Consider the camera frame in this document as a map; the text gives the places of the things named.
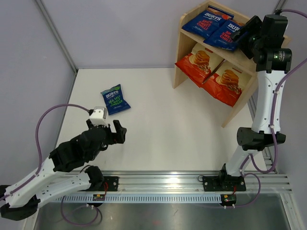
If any Burts green blue bag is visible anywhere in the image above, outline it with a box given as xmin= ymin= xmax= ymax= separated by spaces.
xmin=101 ymin=84 xmax=131 ymax=115

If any Burts chilli bag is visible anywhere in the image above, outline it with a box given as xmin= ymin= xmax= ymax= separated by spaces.
xmin=204 ymin=19 xmax=245 ymax=51
xmin=182 ymin=5 xmax=234 ymax=39

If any cassava chips bag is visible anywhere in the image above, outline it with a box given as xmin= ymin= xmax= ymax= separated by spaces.
xmin=175 ymin=43 xmax=224 ymax=87
xmin=202 ymin=61 xmax=251 ymax=107

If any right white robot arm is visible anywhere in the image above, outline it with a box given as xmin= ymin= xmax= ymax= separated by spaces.
xmin=213 ymin=14 xmax=292 ymax=191

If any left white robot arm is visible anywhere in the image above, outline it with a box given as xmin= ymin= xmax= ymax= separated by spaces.
xmin=0 ymin=120 xmax=127 ymax=221

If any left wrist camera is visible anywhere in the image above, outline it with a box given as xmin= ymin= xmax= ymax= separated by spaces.
xmin=89 ymin=107 xmax=107 ymax=126

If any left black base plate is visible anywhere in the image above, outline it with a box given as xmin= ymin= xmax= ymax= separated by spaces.
xmin=92 ymin=176 xmax=119 ymax=192

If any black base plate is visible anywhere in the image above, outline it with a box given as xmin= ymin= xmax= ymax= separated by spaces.
xmin=92 ymin=176 xmax=119 ymax=192
xmin=202 ymin=176 xmax=247 ymax=192

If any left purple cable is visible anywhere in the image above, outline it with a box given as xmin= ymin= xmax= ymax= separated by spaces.
xmin=0 ymin=103 xmax=103 ymax=226

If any white slotted cable duct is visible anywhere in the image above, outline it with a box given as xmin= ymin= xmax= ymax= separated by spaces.
xmin=56 ymin=194 xmax=222 ymax=204

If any aluminium mounting rail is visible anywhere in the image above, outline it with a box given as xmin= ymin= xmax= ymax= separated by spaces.
xmin=102 ymin=171 xmax=293 ymax=194

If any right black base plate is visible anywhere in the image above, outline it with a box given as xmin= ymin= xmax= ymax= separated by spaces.
xmin=202 ymin=176 xmax=247 ymax=192

